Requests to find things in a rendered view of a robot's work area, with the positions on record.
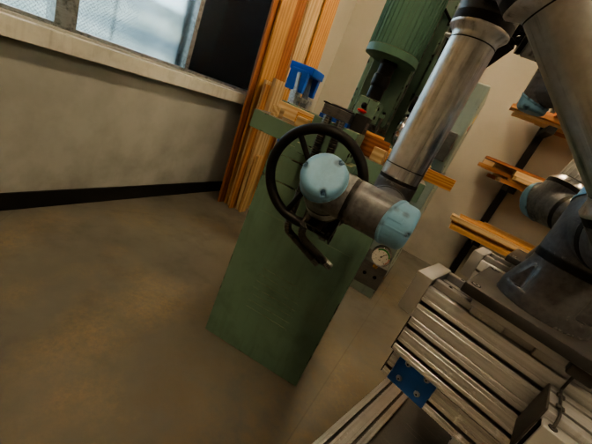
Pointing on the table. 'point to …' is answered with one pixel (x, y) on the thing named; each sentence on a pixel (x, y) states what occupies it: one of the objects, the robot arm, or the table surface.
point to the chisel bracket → (370, 108)
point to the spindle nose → (379, 84)
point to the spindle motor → (405, 31)
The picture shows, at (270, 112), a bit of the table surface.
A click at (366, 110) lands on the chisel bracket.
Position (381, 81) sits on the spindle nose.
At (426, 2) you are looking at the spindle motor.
